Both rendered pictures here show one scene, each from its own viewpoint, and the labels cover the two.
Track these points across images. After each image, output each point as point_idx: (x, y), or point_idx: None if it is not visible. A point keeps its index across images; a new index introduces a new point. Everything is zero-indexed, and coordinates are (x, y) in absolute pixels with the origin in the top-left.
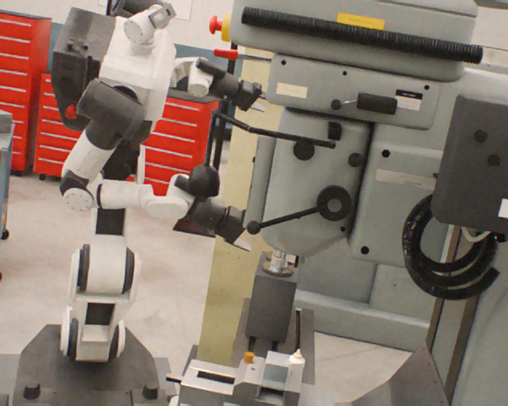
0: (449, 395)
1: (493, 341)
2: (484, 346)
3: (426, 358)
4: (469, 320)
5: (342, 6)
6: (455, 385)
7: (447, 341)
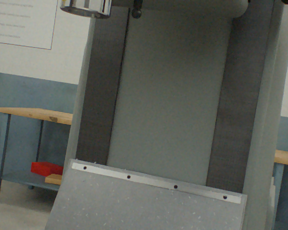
0: (238, 183)
1: (280, 94)
2: (274, 103)
3: (112, 174)
4: (257, 76)
5: None
6: (247, 165)
7: (171, 129)
